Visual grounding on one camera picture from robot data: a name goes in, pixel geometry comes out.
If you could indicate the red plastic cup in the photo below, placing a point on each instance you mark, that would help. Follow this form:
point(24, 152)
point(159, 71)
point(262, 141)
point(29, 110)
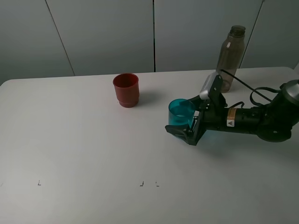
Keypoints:
point(126, 87)

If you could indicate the teal transparent plastic cup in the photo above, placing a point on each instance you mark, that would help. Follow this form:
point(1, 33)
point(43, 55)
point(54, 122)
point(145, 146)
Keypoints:
point(181, 112)

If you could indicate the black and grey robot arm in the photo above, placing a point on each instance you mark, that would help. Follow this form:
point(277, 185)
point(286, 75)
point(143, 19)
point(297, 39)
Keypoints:
point(272, 122)

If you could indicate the smoky transparent water bottle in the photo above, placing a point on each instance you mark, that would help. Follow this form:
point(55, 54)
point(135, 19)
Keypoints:
point(230, 55)

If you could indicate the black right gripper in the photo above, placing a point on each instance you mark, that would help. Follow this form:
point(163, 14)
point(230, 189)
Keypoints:
point(217, 118)

